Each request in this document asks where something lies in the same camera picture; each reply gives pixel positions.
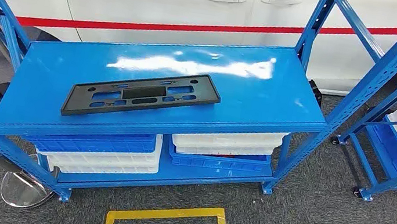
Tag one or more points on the chrome base stanchion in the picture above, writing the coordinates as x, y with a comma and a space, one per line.
24, 189

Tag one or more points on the blue wheeled shelf rack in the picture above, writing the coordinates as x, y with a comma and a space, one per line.
363, 160

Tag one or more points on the red barrier belt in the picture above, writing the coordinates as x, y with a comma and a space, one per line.
156, 26

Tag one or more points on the blue metal shelf rack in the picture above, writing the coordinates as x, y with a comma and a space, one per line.
185, 97

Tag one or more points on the black plastic plate frame part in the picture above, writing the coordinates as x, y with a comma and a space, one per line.
207, 93

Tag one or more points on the white car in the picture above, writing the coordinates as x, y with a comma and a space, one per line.
140, 2

